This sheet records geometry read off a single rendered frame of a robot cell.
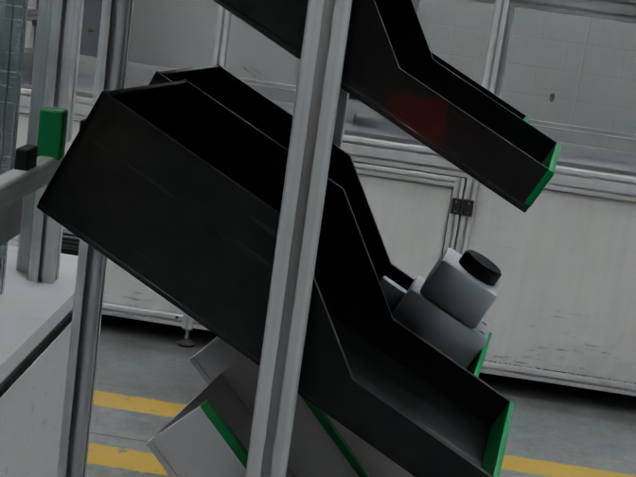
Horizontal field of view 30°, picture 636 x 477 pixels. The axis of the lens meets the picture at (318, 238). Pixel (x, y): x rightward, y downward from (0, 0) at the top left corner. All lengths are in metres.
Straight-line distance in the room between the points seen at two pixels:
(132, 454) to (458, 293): 2.87
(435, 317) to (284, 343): 0.25
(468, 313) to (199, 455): 0.25
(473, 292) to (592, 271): 3.75
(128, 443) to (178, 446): 3.05
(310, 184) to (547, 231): 3.95
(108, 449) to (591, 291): 1.94
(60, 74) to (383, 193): 2.51
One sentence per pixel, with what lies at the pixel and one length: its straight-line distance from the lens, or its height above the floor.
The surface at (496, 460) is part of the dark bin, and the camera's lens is 0.65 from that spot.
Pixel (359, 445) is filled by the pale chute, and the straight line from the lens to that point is 0.93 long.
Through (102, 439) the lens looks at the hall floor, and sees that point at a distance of 3.72.
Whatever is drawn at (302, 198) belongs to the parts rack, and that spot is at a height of 1.34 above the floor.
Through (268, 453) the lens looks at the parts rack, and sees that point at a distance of 0.61.
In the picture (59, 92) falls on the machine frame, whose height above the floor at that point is 1.20.
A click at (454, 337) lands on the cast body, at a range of 0.82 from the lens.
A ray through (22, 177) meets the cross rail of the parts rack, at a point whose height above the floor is 1.31.
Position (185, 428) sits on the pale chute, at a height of 1.20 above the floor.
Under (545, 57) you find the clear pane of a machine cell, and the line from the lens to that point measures 4.42.
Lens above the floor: 1.44
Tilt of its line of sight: 12 degrees down
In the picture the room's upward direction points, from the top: 8 degrees clockwise
